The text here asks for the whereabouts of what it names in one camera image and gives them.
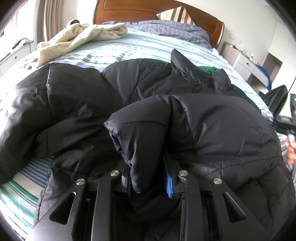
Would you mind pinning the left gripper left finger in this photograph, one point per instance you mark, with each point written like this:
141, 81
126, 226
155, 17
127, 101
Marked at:
84, 211

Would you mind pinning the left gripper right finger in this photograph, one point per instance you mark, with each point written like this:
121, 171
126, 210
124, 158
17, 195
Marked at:
210, 210

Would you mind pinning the black puffer jacket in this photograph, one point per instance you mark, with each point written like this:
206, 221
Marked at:
143, 112

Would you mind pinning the right hand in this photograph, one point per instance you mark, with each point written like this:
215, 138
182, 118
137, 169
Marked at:
291, 157

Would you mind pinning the dark garment on chair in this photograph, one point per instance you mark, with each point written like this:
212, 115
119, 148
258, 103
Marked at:
275, 99

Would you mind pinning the blue cloth on desk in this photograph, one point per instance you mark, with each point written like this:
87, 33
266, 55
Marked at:
264, 71

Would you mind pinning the white vanity desk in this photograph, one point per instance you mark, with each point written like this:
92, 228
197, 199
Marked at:
242, 64

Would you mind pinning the striped blue green bedspread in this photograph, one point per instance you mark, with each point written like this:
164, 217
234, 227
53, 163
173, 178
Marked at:
20, 195

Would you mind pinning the blue checked duvet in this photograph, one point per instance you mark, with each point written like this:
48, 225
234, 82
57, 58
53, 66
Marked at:
168, 31

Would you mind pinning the striped brown white pillow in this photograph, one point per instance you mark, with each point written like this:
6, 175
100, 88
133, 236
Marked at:
178, 14

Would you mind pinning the white drawer dresser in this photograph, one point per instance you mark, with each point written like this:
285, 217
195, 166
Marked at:
17, 54

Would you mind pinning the cream fleece blanket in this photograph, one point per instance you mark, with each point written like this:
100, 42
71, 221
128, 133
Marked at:
74, 36

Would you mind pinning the white round fan heater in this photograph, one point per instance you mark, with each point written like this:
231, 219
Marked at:
71, 22

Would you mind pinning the beige curtain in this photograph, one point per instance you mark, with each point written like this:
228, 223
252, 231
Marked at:
49, 19

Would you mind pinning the wooden headboard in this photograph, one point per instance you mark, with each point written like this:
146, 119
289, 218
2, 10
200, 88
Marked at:
137, 10

